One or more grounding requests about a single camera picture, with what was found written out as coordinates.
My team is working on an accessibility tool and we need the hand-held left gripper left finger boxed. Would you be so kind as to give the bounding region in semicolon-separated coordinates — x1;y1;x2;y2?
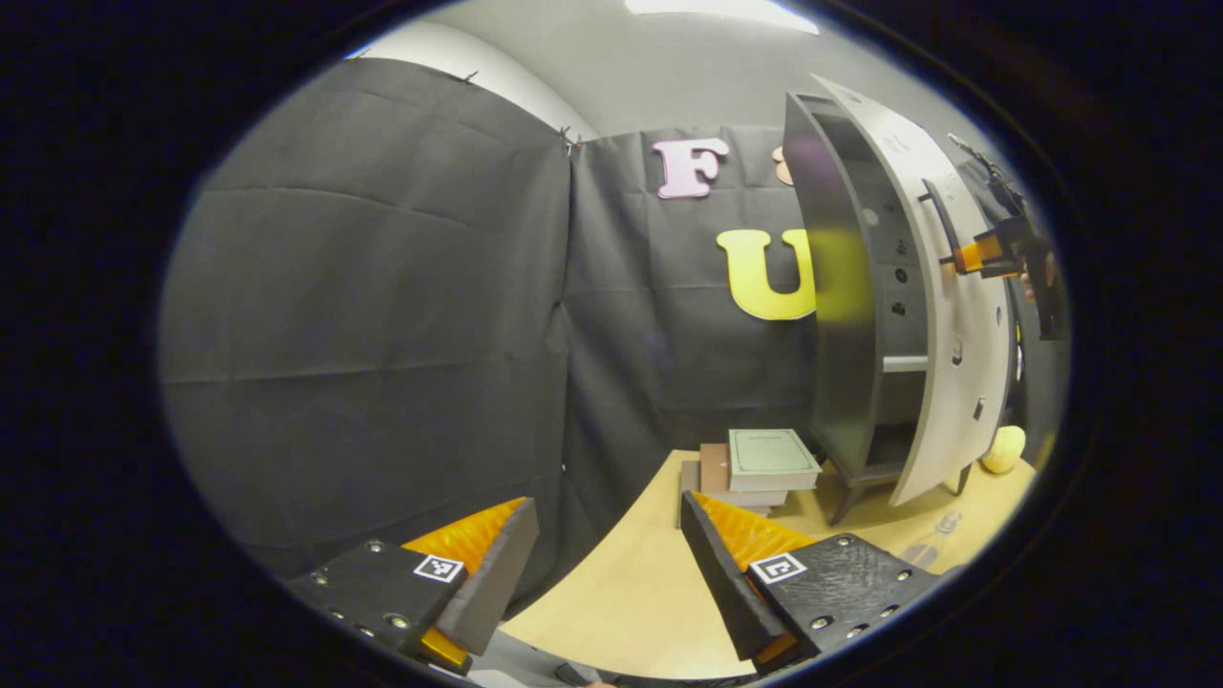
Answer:
287;497;541;677

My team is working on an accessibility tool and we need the black backdrop cloth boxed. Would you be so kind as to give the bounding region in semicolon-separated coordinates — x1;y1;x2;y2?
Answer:
158;57;1069;613

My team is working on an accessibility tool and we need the green book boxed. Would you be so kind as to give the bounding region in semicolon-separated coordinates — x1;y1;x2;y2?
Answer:
728;428;823;494

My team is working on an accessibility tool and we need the grey cabinet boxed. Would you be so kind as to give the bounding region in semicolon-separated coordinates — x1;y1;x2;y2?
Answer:
782;91;976;527

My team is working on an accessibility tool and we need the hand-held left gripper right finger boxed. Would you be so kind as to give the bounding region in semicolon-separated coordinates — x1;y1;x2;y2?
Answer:
680;491;942;676

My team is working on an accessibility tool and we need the grey cabinet door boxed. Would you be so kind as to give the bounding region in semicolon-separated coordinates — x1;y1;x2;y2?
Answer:
810;74;1014;507

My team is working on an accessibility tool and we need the clear plastic bottle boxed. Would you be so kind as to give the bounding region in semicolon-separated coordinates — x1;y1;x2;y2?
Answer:
906;510;964;565

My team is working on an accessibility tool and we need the small yellow object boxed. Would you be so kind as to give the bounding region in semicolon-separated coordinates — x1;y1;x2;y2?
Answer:
979;425;1027;475

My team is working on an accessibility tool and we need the person's grey clothing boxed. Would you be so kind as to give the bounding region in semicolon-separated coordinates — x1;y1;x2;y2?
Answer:
468;631;622;688

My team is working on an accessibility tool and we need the black door handle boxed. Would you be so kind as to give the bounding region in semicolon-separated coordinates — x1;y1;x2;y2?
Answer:
919;178;966;264

